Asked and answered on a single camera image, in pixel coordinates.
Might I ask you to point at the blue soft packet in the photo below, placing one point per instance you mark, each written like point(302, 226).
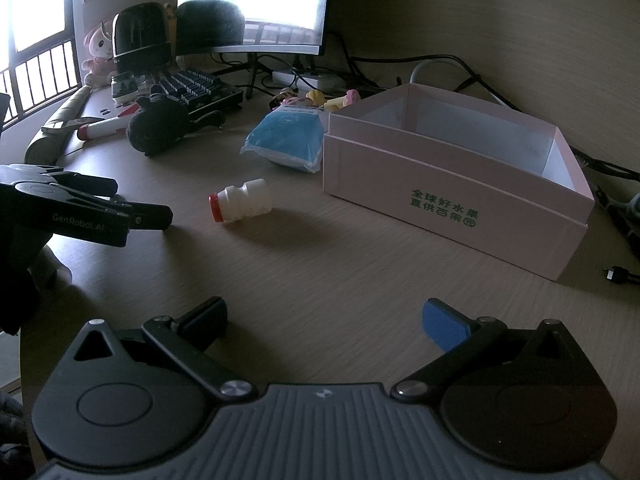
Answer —
point(285, 135)

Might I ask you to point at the black plush toy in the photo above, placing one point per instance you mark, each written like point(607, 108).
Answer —
point(155, 127)

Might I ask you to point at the white power strip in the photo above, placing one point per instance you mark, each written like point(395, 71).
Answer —
point(320, 80)

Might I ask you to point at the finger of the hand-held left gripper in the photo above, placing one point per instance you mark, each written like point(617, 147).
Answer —
point(90, 184)
point(150, 216)

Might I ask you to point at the white bottle with red cap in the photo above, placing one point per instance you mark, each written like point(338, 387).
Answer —
point(245, 200)

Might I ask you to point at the beige rolled tube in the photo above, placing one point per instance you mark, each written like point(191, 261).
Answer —
point(50, 135)

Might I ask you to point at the window railing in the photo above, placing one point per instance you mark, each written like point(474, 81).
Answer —
point(45, 75)

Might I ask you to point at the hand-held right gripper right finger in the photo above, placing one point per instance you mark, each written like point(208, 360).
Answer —
point(442, 327)

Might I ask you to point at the black keyboard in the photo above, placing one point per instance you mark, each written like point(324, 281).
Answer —
point(200, 87)

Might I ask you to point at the dark grey tool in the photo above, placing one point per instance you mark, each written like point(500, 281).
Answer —
point(622, 210)

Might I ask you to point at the pink plush doll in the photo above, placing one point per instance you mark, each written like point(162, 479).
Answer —
point(100, 50)

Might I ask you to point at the white pink cow figurine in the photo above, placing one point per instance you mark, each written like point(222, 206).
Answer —
point(350, 96)

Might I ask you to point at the small glass jar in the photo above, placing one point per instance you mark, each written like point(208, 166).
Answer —
point(124, 87)

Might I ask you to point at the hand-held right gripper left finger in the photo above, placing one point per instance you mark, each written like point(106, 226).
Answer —
point(202, 322)

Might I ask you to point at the light wooden desktop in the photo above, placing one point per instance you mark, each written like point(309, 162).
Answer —
point(320, 260)

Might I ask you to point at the glossy black dome appliance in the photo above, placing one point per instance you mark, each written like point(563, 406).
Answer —
point(140, 35)

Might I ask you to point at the grey curved tube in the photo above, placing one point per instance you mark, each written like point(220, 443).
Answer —
point(430, 64)

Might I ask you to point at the pink cardboard box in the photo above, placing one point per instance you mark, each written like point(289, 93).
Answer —
point(450, 220)

